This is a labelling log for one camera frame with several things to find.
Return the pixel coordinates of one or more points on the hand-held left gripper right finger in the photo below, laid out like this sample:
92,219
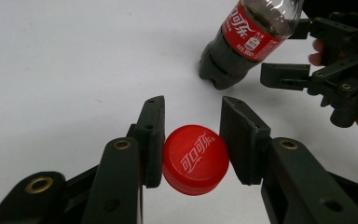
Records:
292,186

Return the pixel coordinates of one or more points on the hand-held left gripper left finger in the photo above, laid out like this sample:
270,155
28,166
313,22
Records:
118,186

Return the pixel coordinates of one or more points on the cola bottle with red label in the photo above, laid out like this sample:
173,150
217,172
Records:
230,59

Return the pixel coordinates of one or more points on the red bottle cap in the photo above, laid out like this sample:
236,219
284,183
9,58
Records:
195,160

